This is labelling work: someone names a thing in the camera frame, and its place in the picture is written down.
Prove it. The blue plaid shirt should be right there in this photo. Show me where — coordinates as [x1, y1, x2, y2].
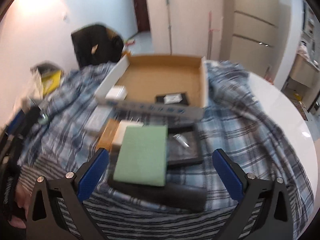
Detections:
[21, 61, 314, 238]

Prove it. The white charger block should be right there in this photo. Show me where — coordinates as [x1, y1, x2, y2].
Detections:
[105, 86, 127, 100]

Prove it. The grey silver box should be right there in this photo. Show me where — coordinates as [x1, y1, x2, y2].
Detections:
[84, 106, 113, 134]

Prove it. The orange brown box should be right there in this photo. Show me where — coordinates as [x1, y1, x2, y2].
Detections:
[95, 119, 120, 151]

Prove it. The beige refrigerator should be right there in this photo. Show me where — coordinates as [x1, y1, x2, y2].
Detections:
[219, 0, 279, 77]

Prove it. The person's left hand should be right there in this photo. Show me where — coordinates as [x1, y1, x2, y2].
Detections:
[9, 181, 31, 229]

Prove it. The cream white box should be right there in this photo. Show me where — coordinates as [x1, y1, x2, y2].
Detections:
[111, 120, 144, 151]

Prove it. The white plastic bag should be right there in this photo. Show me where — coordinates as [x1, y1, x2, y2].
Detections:
[20, 71, 43, 105]

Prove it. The dark red door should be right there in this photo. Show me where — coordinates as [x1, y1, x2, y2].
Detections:
[133, 0, 150, 33]

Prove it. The grey mop handle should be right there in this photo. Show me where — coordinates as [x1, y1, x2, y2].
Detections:
[165, 0, 172, 55]

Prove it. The open cardboard tray box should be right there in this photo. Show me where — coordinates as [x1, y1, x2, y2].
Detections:
[94, 54, 208, 120]

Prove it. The black display frame case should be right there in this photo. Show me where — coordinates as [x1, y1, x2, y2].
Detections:
[167, 124, 203, 167]

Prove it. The green notebook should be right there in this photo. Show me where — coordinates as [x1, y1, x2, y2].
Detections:
[113, 125, 168, 186]

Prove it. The pink broom and dustpan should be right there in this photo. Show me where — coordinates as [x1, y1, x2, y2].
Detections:
[206, 11, 220, 60]

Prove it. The beige cabinet counter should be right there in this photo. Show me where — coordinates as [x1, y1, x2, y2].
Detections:
[289, 54, 319, 88]

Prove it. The small black box with label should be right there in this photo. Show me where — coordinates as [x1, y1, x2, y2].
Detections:
[155, 92, 189, 106]

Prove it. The chair with black jacket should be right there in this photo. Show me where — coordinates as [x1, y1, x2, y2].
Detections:
[71, 24, 124, 69]

